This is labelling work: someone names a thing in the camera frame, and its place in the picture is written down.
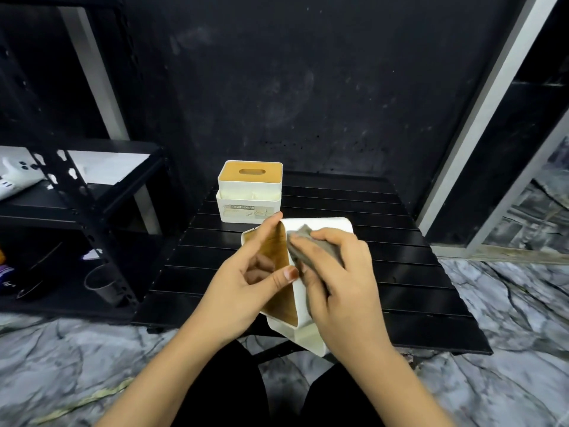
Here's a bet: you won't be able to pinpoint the person's right hand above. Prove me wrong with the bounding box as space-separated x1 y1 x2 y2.
289 227 397 365

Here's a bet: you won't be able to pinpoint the person's left hand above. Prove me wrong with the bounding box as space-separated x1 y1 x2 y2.
182 212 299 352

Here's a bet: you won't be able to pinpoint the grey cleaning cloth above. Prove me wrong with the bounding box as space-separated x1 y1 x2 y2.
286 224 346 281

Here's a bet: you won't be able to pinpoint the person's left forearm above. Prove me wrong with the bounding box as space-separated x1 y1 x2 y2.
95 326 219 427

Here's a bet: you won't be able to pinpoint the person's black trousers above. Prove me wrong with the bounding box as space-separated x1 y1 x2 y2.
171 340 388 427

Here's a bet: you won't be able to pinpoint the grey metal cup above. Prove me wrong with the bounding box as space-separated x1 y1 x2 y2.
84 263 127 307

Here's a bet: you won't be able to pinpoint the black metal shelf rack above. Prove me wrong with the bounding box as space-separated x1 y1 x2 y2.
0 0 172 323

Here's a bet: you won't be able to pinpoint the white board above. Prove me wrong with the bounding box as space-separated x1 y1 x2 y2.
66 151 151 186

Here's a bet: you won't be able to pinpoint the white handheld controller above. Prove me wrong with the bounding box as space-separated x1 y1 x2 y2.
0 146 45 202

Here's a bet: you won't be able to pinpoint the black table leg frame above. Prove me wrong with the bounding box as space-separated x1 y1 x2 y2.
253 337 338 365

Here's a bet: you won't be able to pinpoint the white door frame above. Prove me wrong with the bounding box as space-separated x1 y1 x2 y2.
417 0 569 265

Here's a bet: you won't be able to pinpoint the white frame post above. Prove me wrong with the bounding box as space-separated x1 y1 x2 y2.
57 6 163 236

